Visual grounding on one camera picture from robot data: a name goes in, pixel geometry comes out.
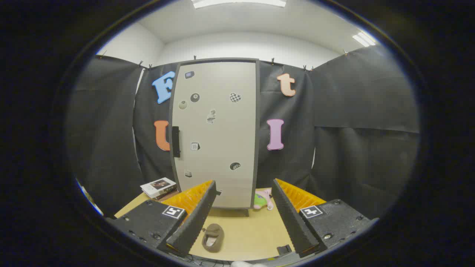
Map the black cabinet door handle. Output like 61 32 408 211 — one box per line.
172 126 181 158

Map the brown fuzzy slipper shoe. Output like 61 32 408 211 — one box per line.
202 223 225 253

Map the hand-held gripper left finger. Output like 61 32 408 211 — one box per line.
108 180 217 258

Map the light grey shoe cabinet door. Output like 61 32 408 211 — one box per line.
171 61 256 209

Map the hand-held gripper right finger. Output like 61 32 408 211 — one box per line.
273 178 379 258

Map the pink plush toy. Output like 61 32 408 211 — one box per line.
253 188 274 211

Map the dark grey shoe cabinet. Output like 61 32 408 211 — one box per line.
168 57 261 217

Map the long ceiling light panel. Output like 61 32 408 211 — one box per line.
191 0 287 9

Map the stack of books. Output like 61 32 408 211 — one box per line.
140 177 178 201

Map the small ceiling light panel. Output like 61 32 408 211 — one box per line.
352 32 377 47

